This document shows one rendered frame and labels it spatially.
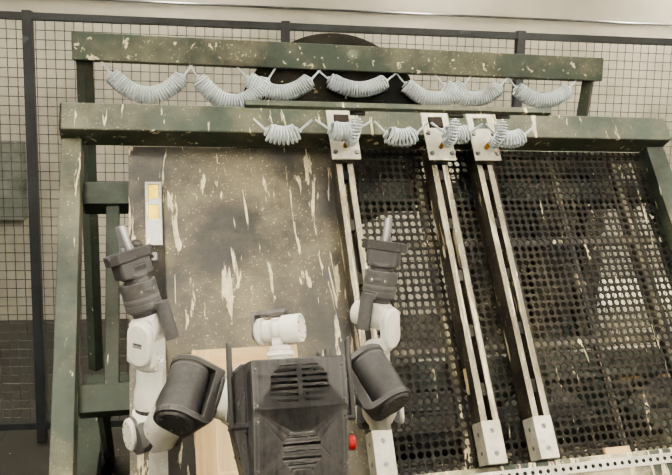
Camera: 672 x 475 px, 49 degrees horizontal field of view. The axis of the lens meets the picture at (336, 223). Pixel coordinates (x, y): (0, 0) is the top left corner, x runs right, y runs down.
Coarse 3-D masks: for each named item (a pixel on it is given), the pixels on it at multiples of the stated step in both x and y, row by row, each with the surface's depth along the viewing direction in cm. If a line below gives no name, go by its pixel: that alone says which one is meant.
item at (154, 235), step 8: (152, 184) 230; (160, 184) 230; (160, 192) 229; (152, 200) 227; (160, 200) 228; (160, 208) 227; (160, 216) 226; (152, 224) 224; (160, 224) 225; (152, 232) 223; (160, 232) 224; (152, 240) 222; (160, 240) 222; (160, 344) 209; (160, 352) 208; (152, 456) 196; (160, 456) 197; (152, 464) 196; (160, 464) 196; (152, 472) 195; (160, 472) 195
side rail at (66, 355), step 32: (64, 160) 225; (64, 192) 221; (64, 224) 217; (64, 256) 213; (64, 288) 209; (64, 320) 205; (64, 352) 202; (64, 384) 198; (64, 416) 195; (64, 448) 191
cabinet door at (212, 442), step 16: (192, 352) 213; (208, 352) 214; (224, 352) 215; (240, 352) 216; (256, 352) 217; (224, 368) 213; (208, 432) 204; (224, 432) 206; (208, 448) 203; (224, 448) 204; (208, 464) 201; (224, 464) 202
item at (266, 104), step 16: (416, 112) 240; (432, 112) 241; (448, 112) 242; (464, 112) 243; (480, 112) 244; (496, 112) 246; (512, 112) 247; (528, 112) 248; (544, 112) 250; (272, 128) 228; (288, 128) 230; (336, 128) 238; (352, 128) 234; (448, 128) 247; (464, 128) 245; (288, 144) 231; (400, 144) 243; (512, 144) 249
